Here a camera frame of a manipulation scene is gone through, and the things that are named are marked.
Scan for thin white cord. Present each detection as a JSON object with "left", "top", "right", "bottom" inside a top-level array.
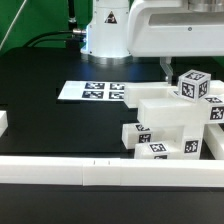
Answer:
[{"left": 0, "top": 0, "right": 29, "bottom": 52}]

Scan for white chair back frame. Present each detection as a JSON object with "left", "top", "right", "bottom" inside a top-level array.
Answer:
[{"left": 124, "top": 80, "right": 224, "bottom": 128}]

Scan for white tagged cube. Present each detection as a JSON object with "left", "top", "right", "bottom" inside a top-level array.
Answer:
[{"left": 178, "top": 70, "right": 211, "bottom": 102}]

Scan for white marker base sheet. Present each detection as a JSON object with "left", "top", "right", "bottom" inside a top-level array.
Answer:
[{"left": 58, "top": 81, "right": 125, "bottom": 101}]

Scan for white chair seat part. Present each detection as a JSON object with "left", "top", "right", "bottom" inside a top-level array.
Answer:
[{"left": 161, "top": 126, "right": 204, "bottom": 160}]

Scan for white front fence bar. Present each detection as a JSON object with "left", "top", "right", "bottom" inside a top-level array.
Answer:
[{"left": 0, "top": 156, "right": 224, "bottom": 187}]

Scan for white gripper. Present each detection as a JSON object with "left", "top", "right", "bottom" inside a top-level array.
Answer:
[{"left": 127, "top": 0, "right": 224, "bottom": 84}]

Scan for black vertical pole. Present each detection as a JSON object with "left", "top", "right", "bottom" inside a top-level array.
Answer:
[{"left": 67, "top": 0, "right": 76, "bottom": 23}]

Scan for black cables at base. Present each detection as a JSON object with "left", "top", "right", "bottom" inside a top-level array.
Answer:
[{"left": 22, "top": 28, "right": 88, "bottom": 48}]

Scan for white right fence bar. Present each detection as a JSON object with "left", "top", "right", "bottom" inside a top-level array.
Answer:
[{"left": 204, "top": 124, "right": 224, "bottom": 160}]

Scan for white left fence bar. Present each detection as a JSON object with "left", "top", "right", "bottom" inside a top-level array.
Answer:
[{"left": 0, "top": 110, "right": 8, "bottom": 137}]

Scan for white fence bar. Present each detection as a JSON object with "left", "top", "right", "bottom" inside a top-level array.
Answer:
[
  {"left": 0, "top": 110, "right": 8, "bottom": 137},
  {"left": 0, "top": 156, "right": 224, "bottom": 187},
  {"left": 204, "top": 124, "right": 224, "bottom": 160}
]

